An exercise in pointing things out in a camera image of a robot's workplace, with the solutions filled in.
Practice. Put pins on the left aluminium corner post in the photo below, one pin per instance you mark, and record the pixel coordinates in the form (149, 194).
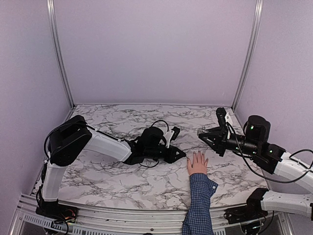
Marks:
(58, 51)

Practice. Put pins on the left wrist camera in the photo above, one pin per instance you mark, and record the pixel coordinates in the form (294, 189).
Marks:
(171, 135)

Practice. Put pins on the aluminium corner post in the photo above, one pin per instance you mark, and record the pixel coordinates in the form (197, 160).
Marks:
(58, 51)
(249, 54)

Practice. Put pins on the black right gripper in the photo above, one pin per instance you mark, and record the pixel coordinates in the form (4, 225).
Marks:
(222, 133)

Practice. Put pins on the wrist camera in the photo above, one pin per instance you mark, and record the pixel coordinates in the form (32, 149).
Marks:
(171, 135)
(224, 118)

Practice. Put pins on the person's hand with long nails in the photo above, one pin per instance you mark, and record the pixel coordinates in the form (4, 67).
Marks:
(198, 164)

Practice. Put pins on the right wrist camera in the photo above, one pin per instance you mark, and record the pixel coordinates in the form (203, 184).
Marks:
(224, 118)

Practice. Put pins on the right aluminium corner post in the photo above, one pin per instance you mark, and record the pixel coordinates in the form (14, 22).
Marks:
(249, 54)

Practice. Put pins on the blue checkered sleeve forearm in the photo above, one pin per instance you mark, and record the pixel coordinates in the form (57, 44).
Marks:
(198, 219)

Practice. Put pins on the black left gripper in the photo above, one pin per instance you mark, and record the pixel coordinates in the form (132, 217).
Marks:
(172, 157)

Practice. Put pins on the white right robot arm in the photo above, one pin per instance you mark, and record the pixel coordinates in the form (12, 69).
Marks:
(273, 159)

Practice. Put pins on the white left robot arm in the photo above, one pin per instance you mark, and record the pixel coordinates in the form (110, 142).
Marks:
(65, 143)

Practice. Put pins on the aluminium front rail frame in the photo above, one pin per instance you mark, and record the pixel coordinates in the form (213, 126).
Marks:
(92, 220)

